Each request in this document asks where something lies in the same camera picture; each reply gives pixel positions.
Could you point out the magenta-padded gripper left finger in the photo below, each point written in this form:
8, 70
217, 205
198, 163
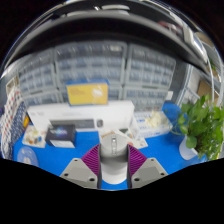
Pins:
85, 166

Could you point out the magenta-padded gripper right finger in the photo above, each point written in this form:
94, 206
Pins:
143, 166

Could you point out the white computer mouse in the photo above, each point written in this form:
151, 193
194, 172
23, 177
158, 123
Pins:
114, 163

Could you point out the round light blue mouse pad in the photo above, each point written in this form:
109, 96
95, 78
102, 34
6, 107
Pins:
27, 156

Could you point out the cartoon picture sticker sheet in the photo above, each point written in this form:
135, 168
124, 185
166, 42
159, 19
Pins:
106, 133

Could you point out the small black box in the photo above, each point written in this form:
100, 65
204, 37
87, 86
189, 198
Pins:
60, 133

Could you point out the white blue tissue box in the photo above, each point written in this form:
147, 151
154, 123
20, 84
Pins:
150, 123

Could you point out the long white keyboard box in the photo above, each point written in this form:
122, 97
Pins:
100, 111

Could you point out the green plant in white pot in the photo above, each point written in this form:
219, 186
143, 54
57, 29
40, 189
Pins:
200, 126

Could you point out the yellow blue-edged box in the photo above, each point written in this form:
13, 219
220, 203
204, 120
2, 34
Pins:
86, 94

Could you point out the navy polka dot cloth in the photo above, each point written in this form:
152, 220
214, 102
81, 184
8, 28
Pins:
16, 133

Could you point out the red blue checkered cloth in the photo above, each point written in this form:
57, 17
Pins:
11, 106

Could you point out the white metal rack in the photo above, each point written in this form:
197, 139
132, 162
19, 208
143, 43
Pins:
200, 86

